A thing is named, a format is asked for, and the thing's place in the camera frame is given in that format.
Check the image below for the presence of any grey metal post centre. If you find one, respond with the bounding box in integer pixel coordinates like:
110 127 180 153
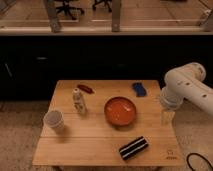
112 0 121 32

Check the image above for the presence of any white paper cup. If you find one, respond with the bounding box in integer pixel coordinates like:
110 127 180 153
43 110 65 134

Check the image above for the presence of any black cable on floor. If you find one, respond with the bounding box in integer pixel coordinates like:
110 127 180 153
186 152 213 171

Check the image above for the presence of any dark red oblong object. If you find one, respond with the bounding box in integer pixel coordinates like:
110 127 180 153
77 84 94 94

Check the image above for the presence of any black white striped eraser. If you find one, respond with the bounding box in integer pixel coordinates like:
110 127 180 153
119 136 149 160

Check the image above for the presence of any grey metal post left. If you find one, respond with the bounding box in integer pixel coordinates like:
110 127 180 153
43 0 61 33

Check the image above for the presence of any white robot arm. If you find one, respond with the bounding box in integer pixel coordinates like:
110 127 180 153
159 62 213 125

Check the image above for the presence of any grey metal post right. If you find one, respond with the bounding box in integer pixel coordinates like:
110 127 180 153
196 9 213 32

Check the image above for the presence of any wooden table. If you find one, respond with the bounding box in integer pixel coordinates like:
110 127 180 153
33 80 183 166

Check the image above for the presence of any white plastic bottle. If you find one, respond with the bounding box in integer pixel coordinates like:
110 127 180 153
73 88 87 114

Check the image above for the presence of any black office chair base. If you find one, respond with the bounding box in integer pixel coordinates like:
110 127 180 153
55 0 85 20

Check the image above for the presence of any orange round plate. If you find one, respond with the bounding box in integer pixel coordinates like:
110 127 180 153
104 97 137 126

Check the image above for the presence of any grey metal post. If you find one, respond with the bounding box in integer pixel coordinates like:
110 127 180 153
112 0 121 32
43 0 61 33
196 9 213 32

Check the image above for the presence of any blue toy object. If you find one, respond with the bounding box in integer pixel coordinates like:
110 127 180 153
133 82 147 97

